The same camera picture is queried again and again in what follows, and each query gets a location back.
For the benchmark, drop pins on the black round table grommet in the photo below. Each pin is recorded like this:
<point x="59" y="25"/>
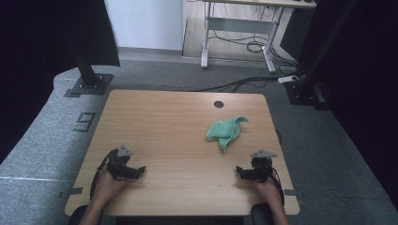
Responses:
<point x="218" y="104"/>

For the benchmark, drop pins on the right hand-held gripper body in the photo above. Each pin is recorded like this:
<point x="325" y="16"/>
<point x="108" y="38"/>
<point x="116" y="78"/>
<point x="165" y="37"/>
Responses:
<point x="262" y="167"/>

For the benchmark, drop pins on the black chair armrest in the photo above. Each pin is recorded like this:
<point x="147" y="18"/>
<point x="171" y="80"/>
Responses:
<point x="76" y="217"/>
<point x="261" y="215"/>

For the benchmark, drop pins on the black curtain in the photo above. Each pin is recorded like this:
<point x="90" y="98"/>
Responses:
<point x="37" y="62"/>
<point x="369" y="93"/>

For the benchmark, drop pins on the white metal desk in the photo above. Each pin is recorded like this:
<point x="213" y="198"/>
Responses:
<point x="241" y="26"/>

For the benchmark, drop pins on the black metal stand with plate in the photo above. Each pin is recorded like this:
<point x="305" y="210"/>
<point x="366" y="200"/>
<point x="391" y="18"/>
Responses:
<point x="308" y="90"/>
<point x="89" y="82"/>

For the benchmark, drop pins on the white power strip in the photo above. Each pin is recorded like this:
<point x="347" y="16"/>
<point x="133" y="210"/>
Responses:
<point x="287" y="79"/>

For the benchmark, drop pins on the person's right hand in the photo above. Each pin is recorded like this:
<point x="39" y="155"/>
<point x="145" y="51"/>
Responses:
<point x="266" y="190"/>

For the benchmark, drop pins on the green cloth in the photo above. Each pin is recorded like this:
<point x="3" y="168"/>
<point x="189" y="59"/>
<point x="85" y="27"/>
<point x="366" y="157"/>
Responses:
<point x="226" y="131"/>

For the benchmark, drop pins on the person's left hand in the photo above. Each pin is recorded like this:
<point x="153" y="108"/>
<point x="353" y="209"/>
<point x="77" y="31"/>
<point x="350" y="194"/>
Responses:
<point x="108" y="187"/>

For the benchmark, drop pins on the black computer case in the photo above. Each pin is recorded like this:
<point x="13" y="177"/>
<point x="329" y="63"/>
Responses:
<point x="294" y="34"/>

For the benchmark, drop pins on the grey tape piece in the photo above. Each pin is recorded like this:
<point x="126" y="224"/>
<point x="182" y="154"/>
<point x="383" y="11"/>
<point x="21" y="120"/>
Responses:
<point x="75" y="191"/>
<point x="290" y="192"/>

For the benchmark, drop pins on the black tape figure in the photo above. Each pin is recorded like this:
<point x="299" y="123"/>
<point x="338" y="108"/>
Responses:
<point x="84" y="122"/>

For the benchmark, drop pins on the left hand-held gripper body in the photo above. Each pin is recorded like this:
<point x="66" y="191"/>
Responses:
<point x="116" y="162"/>

